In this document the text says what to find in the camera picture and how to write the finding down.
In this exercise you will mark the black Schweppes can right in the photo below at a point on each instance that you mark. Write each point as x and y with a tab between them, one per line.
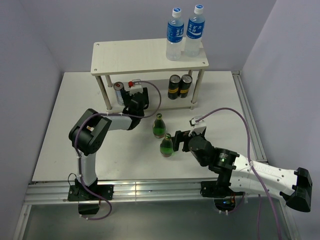
185	84

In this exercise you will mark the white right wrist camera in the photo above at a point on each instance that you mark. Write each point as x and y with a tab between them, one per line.
198	126

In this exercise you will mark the green glass bottle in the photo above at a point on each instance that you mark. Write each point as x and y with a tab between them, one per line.
166	146
159	127

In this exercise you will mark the blue silver energy can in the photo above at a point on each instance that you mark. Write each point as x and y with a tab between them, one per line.
119	89

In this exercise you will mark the black Schweppes can left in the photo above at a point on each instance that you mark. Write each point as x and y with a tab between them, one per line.
173	86

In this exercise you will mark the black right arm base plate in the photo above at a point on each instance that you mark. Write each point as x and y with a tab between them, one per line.
210	189

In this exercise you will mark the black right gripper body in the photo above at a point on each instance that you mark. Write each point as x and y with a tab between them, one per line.
186	147

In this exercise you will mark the white two-tier shelf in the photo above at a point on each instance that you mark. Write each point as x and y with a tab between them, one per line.
145	59

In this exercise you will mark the blue label water bottle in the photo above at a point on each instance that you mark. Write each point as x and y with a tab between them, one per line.
194	32
174	35

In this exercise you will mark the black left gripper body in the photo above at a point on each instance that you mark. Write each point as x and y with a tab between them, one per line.
145	92

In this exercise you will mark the aluminium rail frame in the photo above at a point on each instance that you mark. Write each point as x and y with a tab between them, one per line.
148	178

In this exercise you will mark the black schweppes can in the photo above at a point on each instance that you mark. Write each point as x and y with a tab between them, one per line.
173	86
185	84

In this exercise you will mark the green glass bottle front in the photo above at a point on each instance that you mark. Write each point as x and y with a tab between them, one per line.
166	146

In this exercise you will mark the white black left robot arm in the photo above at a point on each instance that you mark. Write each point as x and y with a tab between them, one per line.
90	130

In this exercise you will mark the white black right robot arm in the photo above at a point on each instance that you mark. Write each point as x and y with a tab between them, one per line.
237	175

